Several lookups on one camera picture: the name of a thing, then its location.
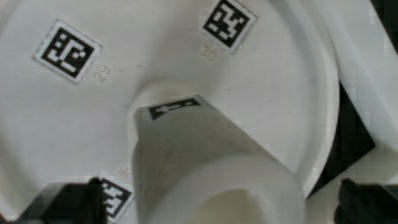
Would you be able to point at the white round table top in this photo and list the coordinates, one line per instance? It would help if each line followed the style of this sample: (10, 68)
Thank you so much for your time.
(102, 56)

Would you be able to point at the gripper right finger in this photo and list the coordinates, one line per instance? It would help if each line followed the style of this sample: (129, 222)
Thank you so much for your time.
(369, 203)

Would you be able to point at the white cylindrical table leg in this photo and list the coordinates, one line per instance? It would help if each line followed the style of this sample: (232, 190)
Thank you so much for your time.
(211, 179)

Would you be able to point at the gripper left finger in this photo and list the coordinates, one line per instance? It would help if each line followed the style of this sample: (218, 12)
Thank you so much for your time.
(68, 204)

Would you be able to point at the white right fence block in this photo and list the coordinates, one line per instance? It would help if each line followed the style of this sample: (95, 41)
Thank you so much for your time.
(369, 74)

